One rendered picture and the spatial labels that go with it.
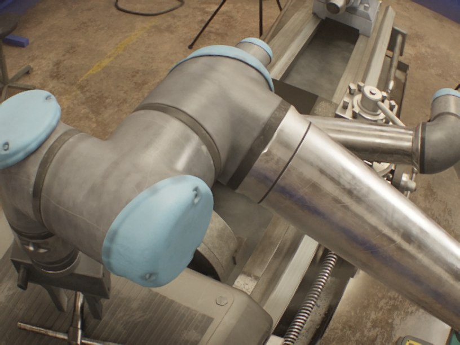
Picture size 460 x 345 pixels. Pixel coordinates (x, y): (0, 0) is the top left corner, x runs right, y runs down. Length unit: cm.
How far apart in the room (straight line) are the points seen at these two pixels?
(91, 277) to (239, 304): 25
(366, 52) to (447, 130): 123
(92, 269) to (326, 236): 25
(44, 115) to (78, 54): 323
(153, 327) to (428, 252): 39
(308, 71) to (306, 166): 174
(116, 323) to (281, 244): 80
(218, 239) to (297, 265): 43
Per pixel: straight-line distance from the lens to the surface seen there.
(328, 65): 225
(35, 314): 72
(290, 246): 139
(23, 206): 41
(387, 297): 239
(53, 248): 49
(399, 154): 106
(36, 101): 43
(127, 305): 70
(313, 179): 44
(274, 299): 128
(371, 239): 46
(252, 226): 156
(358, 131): 108
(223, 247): 97
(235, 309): 71
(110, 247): 36
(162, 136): 39
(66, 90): 328
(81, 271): 55
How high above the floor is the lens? 196
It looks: 47 degrees down
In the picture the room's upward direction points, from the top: 6 degrees clockwise
